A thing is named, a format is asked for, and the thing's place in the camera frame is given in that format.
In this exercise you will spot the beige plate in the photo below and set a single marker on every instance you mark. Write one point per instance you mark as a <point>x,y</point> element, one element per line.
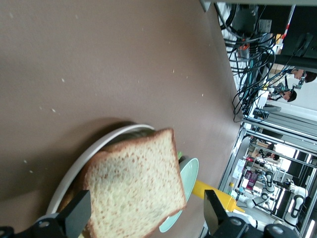
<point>81,158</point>

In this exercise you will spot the black computer box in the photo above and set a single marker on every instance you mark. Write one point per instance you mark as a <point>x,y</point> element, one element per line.
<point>244,18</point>

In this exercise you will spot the yellow mustard squeeze bottle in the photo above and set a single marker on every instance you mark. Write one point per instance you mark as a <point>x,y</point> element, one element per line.
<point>210,193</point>

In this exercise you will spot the light green plate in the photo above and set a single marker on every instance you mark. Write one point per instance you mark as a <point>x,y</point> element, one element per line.
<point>189,173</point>

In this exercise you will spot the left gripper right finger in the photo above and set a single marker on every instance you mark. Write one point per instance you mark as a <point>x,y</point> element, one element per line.
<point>214,215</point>

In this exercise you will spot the green lettuce leaf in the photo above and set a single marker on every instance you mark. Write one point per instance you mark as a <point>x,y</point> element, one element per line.
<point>180,155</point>

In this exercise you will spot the black desk panel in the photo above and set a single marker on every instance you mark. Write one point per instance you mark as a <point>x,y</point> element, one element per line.
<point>301,29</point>

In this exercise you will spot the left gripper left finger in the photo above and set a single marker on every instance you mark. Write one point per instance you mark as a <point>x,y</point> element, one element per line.
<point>74,215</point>

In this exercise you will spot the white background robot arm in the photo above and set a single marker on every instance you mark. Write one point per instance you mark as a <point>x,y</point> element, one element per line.
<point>297,200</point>
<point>268,183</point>

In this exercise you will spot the grey metal table bracket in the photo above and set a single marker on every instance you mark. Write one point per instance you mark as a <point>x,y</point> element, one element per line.
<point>204,5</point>

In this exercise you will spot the aluminium frame enclosure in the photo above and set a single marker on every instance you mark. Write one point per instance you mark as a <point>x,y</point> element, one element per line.
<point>235,153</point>

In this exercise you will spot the person with black hair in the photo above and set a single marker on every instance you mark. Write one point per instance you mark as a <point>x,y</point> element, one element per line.
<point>307,75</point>

